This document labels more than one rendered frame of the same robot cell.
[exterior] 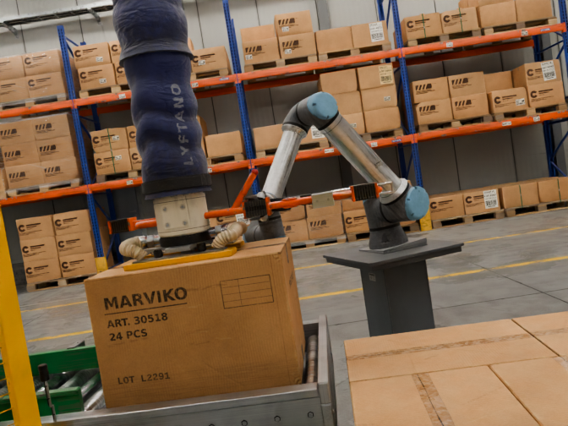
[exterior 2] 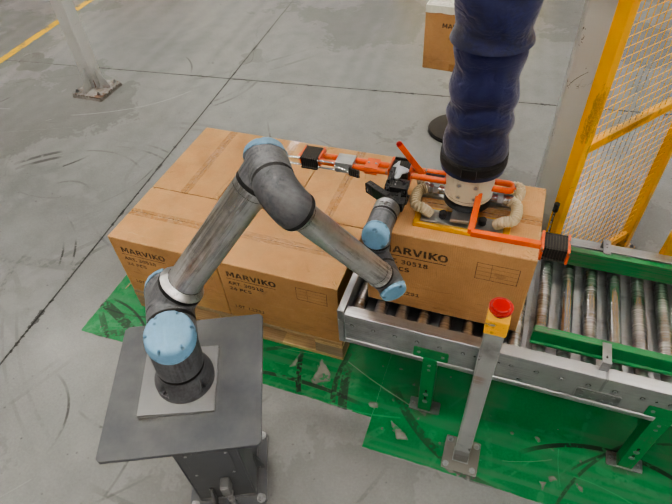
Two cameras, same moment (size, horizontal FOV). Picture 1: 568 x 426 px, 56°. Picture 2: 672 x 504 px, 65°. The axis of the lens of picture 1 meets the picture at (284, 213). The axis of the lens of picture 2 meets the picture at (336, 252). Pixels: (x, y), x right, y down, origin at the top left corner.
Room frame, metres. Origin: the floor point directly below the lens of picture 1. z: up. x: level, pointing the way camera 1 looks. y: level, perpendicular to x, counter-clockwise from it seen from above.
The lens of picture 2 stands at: (3.31, 0.32, 2.28)
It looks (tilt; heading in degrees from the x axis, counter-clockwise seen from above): 46 degrees down; 198
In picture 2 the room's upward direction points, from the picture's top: 4 degrees counter-clockwise
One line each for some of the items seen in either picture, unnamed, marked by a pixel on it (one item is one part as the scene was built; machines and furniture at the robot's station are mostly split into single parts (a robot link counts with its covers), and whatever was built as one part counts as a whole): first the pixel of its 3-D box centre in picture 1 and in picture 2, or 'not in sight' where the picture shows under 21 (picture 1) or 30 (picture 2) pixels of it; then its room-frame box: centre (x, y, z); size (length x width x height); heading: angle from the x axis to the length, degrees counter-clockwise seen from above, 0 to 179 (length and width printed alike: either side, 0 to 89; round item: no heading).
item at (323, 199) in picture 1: (322, 199); (346, 163); (1.73, -0.13, 1.07); 0.07 x 0.07 x 0.04; 86
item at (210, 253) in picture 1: (180, 253); not in sight; (1.67, 0.34, 0.97); 0.34 x 0.10 x 0.05; 86
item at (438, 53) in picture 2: not in sight; (468, 21); (-0.23, 0.19, 0.82); 0.60 x 0.40 x 0.40; 170
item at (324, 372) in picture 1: (324, 350); (365, 255); (1.73, -0.06, 0.58); 0.70 x 0.03 x 0.06; 175
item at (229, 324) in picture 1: (205, 314); (453, 245); (1.76, 0.31, 0.75); 0.60 x 0.40 x 0.40; 85
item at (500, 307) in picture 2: not in sight; (500, 309); (2.27, 0.47, 1.02); 0.07 x 0.07 x 0.04
